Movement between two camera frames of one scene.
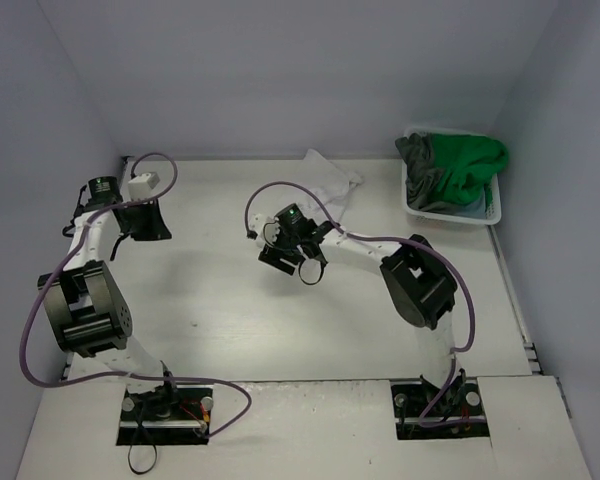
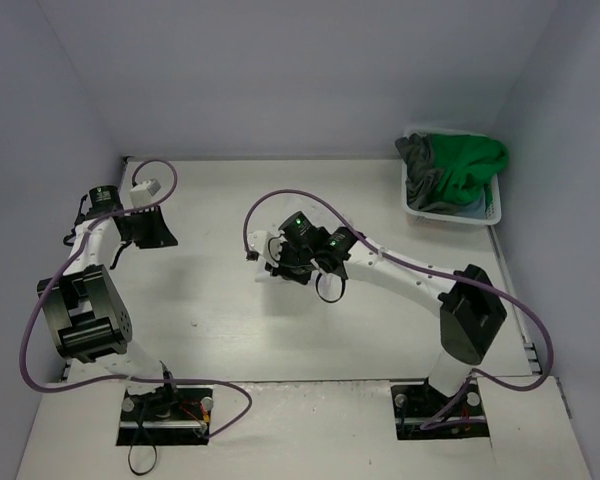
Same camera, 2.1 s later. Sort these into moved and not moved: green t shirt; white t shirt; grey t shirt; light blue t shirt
Moved: white t shirt
Not moved: green t shirt; light blue t shirt; grey t shirt
